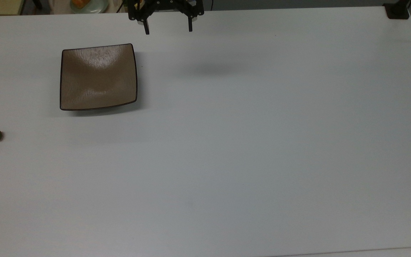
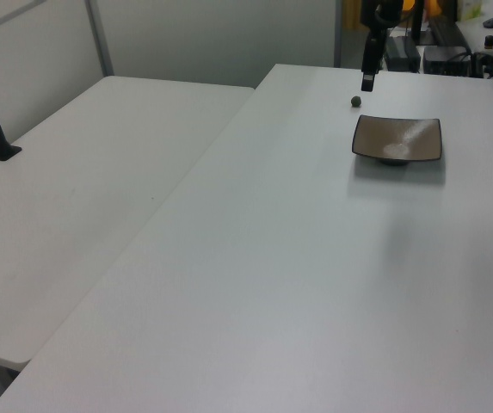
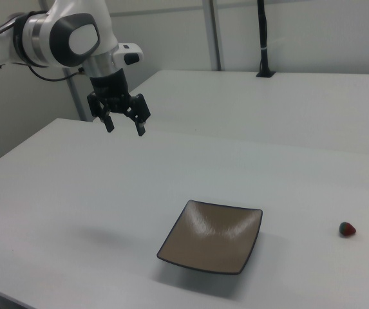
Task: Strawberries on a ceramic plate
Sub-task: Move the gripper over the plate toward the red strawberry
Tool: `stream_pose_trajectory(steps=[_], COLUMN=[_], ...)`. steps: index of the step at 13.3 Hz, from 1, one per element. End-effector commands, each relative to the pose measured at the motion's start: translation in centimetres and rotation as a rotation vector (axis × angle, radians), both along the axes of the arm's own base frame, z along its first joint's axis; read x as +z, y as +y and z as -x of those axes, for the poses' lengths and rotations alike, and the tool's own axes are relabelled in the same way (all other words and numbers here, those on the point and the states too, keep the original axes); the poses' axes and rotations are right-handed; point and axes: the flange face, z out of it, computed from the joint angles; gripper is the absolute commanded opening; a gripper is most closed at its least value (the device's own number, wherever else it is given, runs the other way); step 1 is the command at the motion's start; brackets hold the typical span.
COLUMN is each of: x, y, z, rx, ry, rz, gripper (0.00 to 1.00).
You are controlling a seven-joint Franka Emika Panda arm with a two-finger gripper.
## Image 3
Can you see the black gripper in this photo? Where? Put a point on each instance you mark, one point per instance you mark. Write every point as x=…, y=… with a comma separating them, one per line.
x=109, y=87

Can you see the red toy strawberry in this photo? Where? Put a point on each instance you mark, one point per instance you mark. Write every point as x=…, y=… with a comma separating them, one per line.
x=347, y=229

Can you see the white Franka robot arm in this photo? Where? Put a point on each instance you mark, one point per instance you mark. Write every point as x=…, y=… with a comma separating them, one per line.
x=42, y=35

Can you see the square brown ceramic plate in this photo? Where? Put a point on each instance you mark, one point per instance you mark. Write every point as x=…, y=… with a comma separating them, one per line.
x=210, y=238

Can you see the white neighbouring table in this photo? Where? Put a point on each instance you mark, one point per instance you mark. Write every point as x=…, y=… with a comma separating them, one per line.
x=268, y=106

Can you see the grey partition frame post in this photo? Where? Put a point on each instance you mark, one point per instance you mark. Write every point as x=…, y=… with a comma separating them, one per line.
x=212, y=35
x=76, y=96

